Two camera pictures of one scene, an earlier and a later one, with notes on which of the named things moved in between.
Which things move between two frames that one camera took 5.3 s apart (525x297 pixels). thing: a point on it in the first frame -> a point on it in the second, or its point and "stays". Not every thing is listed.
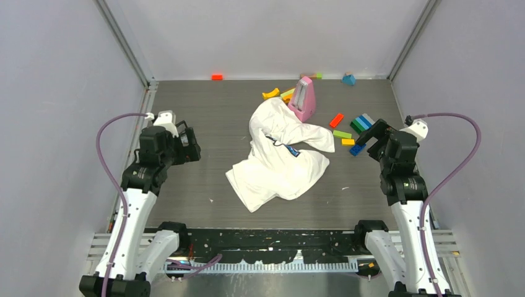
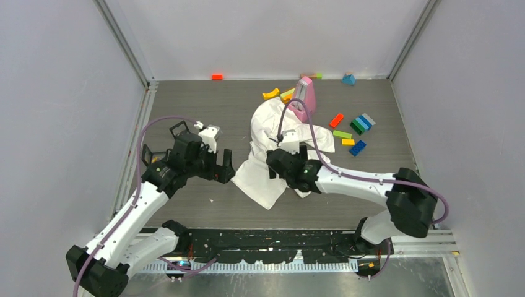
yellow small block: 348,142 stays
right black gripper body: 382,131 -> 288,178
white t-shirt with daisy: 281,163 stays
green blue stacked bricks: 362,123 stays
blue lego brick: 356,149 stays
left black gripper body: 184,154 -> 204,166
